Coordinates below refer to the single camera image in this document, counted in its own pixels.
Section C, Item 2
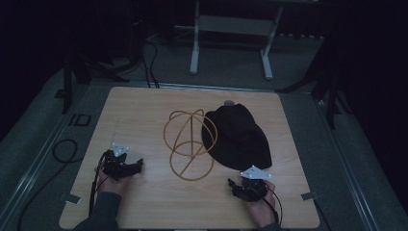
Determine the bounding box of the grey tape piece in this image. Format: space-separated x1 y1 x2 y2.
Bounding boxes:
300 191 321 202
64 193 83 205

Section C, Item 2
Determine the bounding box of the black bucket hat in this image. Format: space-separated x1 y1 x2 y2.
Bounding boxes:
201 102 273 171

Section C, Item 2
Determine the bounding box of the gold wire hat stand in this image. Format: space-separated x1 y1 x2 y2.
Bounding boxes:
163 109 219 182

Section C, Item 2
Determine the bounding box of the metal floor rail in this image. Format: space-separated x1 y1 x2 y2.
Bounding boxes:
0 105 88 222
312 94 384 231

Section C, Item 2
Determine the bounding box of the person's left hand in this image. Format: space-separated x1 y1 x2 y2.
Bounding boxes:
95 167 133 197

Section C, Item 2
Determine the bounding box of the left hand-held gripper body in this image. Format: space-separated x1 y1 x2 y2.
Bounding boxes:
101 141 136 181

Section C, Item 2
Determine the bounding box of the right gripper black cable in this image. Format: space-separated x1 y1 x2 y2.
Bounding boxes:
261 185 285 226

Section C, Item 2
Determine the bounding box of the black floor cable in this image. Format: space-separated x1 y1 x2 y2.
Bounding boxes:
16 138 85 231

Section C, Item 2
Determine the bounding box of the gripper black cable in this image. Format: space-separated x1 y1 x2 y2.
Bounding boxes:
88 151 110 217
261 185 285 226

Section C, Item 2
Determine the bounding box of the white metal desk frame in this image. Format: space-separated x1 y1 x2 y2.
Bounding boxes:
174 0 321 82

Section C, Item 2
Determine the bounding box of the black tripod stand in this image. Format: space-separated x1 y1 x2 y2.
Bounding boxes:
274 38 354 131
53 18 143 116

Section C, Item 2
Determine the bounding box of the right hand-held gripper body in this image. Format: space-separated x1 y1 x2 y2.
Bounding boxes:
233 165 273 203

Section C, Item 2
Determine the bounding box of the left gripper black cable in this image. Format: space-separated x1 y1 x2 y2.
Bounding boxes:
88 151 110 217

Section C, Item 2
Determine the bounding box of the black cable bundle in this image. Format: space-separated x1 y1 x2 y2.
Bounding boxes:
138 35 162 89

